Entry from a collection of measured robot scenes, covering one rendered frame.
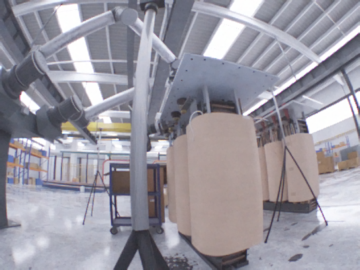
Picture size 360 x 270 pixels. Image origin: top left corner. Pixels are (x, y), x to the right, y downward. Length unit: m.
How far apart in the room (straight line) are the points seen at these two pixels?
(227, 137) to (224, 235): 0.58
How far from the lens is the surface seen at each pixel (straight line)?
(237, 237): 1.04
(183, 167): 1.37
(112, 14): 1.57
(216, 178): 0.92
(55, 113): 1.83
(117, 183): 2.08
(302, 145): 2.47
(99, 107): 1.95
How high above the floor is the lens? 0.67
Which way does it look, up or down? 17 degrees up
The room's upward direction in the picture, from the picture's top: 3 degrees counter-clockwise
